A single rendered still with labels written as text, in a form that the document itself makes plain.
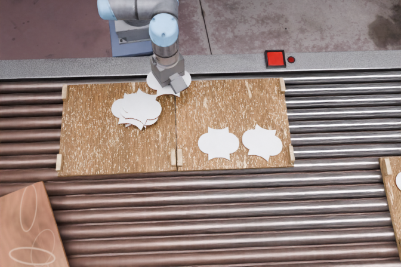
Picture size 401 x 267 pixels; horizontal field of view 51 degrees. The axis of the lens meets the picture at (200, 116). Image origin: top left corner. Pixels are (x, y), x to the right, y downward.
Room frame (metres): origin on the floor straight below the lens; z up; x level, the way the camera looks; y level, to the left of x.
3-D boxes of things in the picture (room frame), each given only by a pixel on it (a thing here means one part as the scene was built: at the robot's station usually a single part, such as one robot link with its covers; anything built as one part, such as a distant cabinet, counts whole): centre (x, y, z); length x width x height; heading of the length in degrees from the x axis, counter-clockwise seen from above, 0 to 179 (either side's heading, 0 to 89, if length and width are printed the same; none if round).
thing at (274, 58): (0.86, -0.28, 0.92); 0.06 x 0.06 x 0.01; 5
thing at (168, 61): (0.63, 0.11, 1.30); 0.08 x 0.08 x 0.05
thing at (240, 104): (0.58, -0.12, 0.93); 0.41 x 0.35 x 0.02; 96
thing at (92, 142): (0.54, 0.29, 0.93); 0.41 x 0.35 x 0.02; 96
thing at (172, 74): (0.61, 0.10, 1.23); 0.12 x 0.09 x 0.16; 37
